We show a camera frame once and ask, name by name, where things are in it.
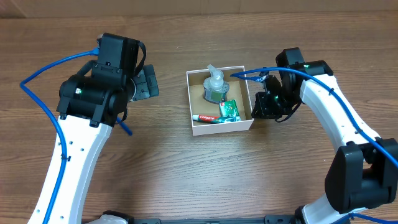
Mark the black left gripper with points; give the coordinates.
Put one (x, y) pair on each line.
(146, 82)

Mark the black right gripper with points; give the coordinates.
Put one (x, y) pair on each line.
(265, 111)

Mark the green Dettol soap bar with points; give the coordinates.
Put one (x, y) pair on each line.
(229, 109)

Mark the clear pump soap bottle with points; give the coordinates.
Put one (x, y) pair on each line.
(215, 87)

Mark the blue disposable razor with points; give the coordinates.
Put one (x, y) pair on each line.
(124, 126)

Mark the green toothpaste tube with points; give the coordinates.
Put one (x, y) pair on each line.
(214, 119)

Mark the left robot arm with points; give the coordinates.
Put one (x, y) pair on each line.
(91, 103)

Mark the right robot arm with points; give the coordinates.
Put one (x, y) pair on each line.
(363, 173)

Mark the white cardboard box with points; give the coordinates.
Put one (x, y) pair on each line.
(219, 103)

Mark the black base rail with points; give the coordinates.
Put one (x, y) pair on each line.
(112, 217)

